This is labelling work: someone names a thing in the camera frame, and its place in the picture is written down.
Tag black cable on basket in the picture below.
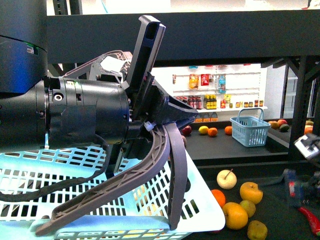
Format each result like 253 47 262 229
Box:
0 132 111 202

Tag yellow orange apple front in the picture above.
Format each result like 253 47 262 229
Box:
222 202 248 230

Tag white wall product shelf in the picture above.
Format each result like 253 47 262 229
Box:
171 64 268 123

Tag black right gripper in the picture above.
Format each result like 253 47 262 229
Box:
259 168 320 208

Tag small orange mandarin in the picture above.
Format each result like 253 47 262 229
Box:
211 189 226 208

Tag yellow orange apple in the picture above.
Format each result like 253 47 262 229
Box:
222 202 248 230
239 182 263 205

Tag brown kiwi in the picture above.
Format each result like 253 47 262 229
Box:
247 220 268 240
240 200 256 218

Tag teal plastic shopping basket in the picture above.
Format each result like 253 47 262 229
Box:
0 146 225 240

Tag far shelf orange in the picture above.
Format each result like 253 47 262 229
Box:
207 127 218 137

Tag far shelf lemon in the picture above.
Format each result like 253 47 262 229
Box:
198 125 209 135

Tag blue plastic basket far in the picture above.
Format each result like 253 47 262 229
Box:
230 107 271 148

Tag yellow orange apple back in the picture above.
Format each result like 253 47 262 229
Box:
239 182 263 205

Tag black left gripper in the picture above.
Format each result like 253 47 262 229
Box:
63 15 199 148

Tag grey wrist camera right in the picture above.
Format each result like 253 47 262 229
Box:
294 133 320 163

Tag brown kiwi lower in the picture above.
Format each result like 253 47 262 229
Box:
247 220 268 240

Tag white pear with stem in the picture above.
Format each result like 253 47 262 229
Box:
216 169 237 190

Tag red chili pepper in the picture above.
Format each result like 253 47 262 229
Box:
297 207 320 237

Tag far fruit pile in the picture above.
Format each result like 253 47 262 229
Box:
181 125 192 147

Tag brown kiwi upper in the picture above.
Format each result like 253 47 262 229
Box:
240 200 256 218

